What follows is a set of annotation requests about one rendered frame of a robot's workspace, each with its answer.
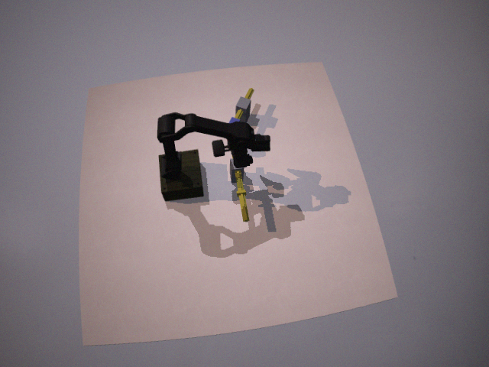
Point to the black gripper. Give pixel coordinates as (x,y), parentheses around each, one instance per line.
(219,148)

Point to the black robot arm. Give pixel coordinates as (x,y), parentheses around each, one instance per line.
(240,136)

